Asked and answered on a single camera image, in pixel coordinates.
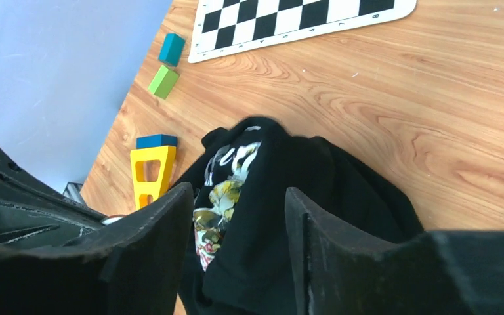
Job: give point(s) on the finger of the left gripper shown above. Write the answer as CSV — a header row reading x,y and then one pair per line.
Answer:
x,y
32,214

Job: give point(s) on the green toy block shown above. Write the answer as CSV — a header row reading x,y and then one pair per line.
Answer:
x,y
163,82

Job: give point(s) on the black white chessboard mat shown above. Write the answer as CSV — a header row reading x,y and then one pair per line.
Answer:
x,y
228,27

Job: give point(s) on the orange round brooch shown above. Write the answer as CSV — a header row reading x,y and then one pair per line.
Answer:
x,y
111,219

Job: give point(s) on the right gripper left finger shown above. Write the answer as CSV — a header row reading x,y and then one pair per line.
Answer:
x,y
131,266

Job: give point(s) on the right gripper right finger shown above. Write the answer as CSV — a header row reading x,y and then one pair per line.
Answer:
x,y
340,269

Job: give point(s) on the teal toy block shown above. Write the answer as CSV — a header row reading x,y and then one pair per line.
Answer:
x,y
172,49

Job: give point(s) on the yellow triangular plastic tool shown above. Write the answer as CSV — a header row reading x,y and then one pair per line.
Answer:
x,y
151,173

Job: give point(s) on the blue toy block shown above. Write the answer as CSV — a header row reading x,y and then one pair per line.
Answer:
x,y
151,141

